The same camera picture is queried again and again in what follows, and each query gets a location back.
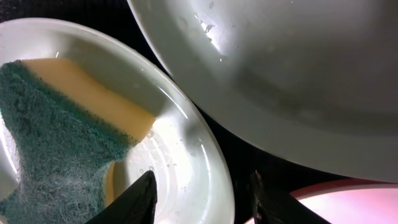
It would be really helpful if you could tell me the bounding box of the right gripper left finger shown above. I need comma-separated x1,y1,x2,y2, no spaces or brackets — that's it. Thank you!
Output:
85,170,157,224

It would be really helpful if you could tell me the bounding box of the pink white plate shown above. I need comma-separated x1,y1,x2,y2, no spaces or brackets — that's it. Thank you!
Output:
244,177,398,224

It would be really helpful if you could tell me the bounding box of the black round tray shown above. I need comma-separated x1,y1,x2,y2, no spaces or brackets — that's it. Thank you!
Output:
1,0,342,223

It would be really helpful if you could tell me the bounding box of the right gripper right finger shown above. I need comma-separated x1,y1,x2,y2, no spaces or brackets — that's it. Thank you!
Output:
251,170,330,224

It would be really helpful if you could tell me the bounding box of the green yellow sponge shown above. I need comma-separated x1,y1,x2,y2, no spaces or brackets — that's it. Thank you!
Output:
1,58,155,223

